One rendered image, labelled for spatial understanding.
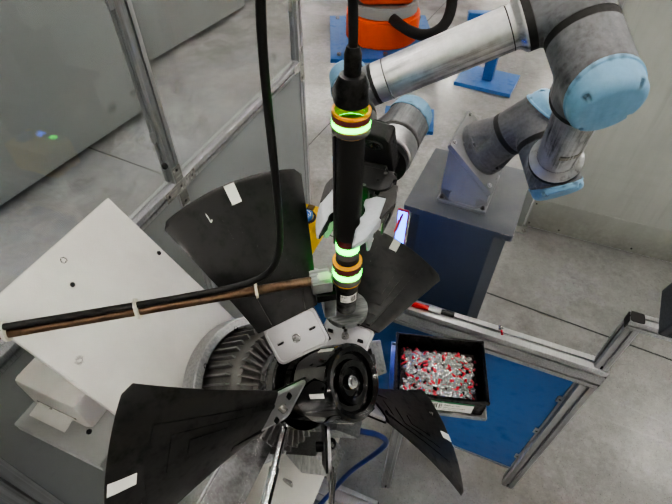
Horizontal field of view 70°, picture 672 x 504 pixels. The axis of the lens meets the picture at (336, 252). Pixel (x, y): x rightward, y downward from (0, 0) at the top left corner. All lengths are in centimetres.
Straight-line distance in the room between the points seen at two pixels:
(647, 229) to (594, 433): 113
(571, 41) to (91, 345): 87
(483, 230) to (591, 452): 118
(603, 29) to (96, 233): 84
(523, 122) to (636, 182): 152
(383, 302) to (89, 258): 50
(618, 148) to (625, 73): 180
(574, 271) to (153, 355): 230
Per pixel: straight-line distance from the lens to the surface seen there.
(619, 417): 238
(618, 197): 278
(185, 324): 91
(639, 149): 263
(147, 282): 89
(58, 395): 118
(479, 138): 132
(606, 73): 83
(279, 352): 78
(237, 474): 83
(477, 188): 134
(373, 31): 451
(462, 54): 90
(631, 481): 227
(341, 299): 73
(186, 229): 75
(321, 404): 74
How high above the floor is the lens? 189
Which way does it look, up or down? 47 degrees down
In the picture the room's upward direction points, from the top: straight up
